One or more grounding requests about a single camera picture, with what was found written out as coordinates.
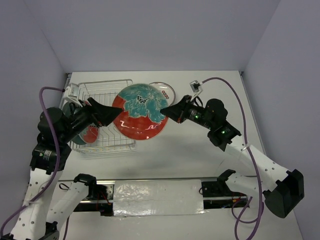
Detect white plate red characters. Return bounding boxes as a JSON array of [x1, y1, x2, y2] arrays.
[[150, 81, 176, 106]]

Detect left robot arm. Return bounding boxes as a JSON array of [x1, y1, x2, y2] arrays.
[[0, 97, 123, 240]]

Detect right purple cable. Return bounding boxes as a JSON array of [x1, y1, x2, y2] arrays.
[[199, 77, 266, 240]]

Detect purple cable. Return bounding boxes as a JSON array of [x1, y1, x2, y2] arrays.
[[199, 77, 266, 240], [0, 86, 70, 240]]

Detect black metal base rail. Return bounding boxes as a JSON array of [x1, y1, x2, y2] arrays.
[[74, 179, 249, 217]]

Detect dark green plate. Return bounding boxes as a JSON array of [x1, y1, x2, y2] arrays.
[[62, 102, 86, 145]]

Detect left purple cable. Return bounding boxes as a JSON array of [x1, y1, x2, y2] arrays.
[[0, 86, 70, 240]]

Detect metal wire dish rack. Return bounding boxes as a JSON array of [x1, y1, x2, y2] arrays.
[[69, 79, 136, 154]]

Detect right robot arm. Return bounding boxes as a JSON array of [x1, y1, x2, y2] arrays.
[[160, 95, 305, 219]]

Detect red and teal floral plate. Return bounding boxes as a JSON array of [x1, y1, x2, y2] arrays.
[[112, 83, 169, 140]]

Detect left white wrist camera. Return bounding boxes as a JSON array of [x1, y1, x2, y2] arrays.
[[62, 83, 80, 104]]

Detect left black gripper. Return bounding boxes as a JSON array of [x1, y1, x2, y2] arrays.
[[59, 96, 122, 143]]

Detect silver foil tape patch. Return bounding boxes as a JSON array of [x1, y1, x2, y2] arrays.
[[113, 179, 205, 217]]

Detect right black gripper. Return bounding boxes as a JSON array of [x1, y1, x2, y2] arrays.
[[161, 94, 215, 130]]

